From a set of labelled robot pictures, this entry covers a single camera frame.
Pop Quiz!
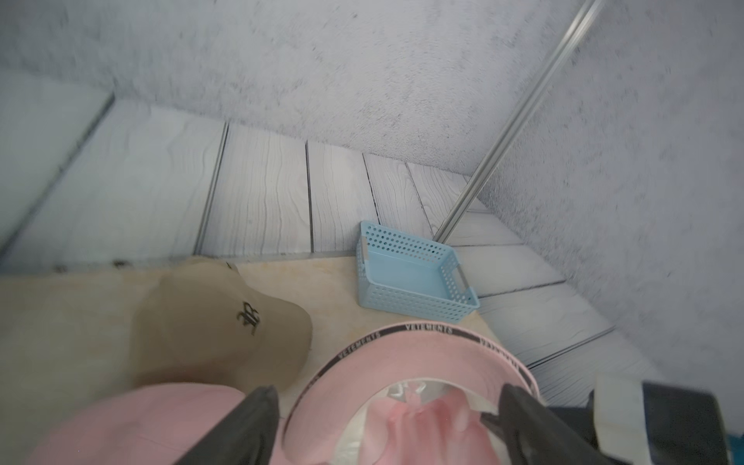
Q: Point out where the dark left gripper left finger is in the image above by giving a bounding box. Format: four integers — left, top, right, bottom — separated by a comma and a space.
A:
176, 386, 280, 465

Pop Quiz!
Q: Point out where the light blue perforated basket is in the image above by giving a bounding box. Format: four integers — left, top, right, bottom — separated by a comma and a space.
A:
356, 221, 480, 324

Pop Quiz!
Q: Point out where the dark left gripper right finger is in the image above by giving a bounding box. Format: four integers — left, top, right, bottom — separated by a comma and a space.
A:
497, 385, 615, 464

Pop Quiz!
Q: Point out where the beige baseball cap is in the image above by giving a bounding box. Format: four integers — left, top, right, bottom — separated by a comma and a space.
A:
129, 257, 313, 393

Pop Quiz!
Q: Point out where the pink baseball cap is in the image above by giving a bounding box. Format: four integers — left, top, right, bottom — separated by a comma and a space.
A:
27, 383, 288, 464
282, 322, 541, 464

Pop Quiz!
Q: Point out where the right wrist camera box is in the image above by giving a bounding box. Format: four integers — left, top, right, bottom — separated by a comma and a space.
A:
592, 374, 732, 464

